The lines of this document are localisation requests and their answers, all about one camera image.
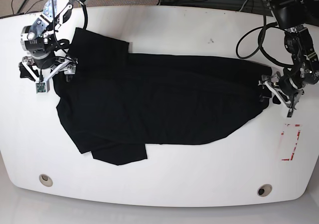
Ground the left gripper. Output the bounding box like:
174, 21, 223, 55
258, 72, 304, 112

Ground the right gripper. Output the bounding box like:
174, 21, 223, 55
18, 55, 78, 83

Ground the black t-shirt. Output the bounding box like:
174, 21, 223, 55
53, 28, 272, 166

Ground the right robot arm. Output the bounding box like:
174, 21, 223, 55
18, 0, 89, 83

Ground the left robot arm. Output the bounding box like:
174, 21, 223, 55
260, 0, 319, 117

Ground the red tape rectangle marking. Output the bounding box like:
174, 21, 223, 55
278, 123, 302, 161

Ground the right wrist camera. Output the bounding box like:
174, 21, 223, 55
35, 81, 50, 94

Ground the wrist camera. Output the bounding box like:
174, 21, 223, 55
35, 81, 50, 94
287, 109, 294, 118

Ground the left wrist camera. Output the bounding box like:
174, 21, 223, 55
287, 109, 294, 118

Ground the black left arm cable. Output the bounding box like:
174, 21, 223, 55
236, 0, 292, 72

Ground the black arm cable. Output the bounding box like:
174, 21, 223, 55
236, 0, 292, 72
48, 0, 89, 60

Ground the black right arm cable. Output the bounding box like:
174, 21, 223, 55
48, 0, 89, 60

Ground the right table cable grommet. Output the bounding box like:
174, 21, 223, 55
257, 184, 272, 197

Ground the table cable grommet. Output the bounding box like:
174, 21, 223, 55
39, 174, 53, 187
257, 184, 272, 197

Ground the left table cable grommet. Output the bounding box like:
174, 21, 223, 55
39, 174, 53, 187

